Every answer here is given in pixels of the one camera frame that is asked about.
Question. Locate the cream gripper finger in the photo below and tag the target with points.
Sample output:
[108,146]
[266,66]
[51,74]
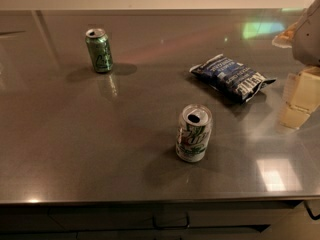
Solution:
[301,97]

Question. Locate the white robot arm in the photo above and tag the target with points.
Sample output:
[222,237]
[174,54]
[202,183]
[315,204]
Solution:
[306,38]

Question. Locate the black drawer handle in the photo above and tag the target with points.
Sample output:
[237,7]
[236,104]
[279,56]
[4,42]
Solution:
[171,221]

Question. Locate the blue chip bag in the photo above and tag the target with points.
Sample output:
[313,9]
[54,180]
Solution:
[237,81]

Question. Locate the white green soda can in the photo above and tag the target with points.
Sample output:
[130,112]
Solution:
[194,131]

